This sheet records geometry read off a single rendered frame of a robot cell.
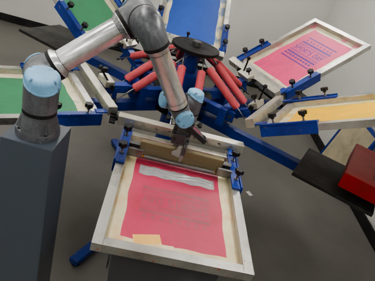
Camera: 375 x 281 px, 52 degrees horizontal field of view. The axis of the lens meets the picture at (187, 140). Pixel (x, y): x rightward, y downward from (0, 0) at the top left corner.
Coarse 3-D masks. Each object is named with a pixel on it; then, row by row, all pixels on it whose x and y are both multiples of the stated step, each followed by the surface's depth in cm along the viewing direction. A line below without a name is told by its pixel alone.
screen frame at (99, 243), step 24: (168, 144) 196; (120, 168) 167; (240, 216) 162; (96, 240) 130; (120, 240) 133; (240, 240) 149; (168, 264) 134; (192, 264) 134; (216, 264) 135; (240, 264) 139
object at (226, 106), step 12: (132, 84) 238; (132, 96) 233; (144, 96) 234; (156, 96) 245; (216, 96) 270; (204, 108) 249; (216, 108) 245; (228, 108) 240; (168, 120) 228; (216, 120) 242; (228, 120) 241
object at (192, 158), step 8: (144, 144) 179; (152, 144) 179; (160, 144) 180; (144, 152) 181; (152, 152) 181; (160, 152) 181; (168, 152) 181; (192, 152) 182; (176, 160) 183; (184, 160) 183; (192, 160) 183; (200, 160) 183; (208, 160) 183; (216, 160) 183; (208, 168) 185; (216, 168) 185
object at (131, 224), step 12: (168, 168) 183; (132, 180) 168; (144, 180) 171; (156, 180) 173; (168, 180) 176; (132, 192) 161; (132, 204) 155; (132, 216) 149; (132, 228) 144; (144, 228) 146; (156, 228) 148; (168, 228) 149; (168, 240) 144
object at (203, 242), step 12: (180, 168) 186; (216, 180) 186; (180, 192) 170; (192, 192) 173; (204, 192) 175; (216, 192) 178; (216, 204) 170; (216, 216) 163; (180, 228) 151; (216, 228) 157; (180, 240) 145; (192, 240) 147; (204, 240) 149; (216, 240) 151; (204, 252) 144; (216, 252) 145
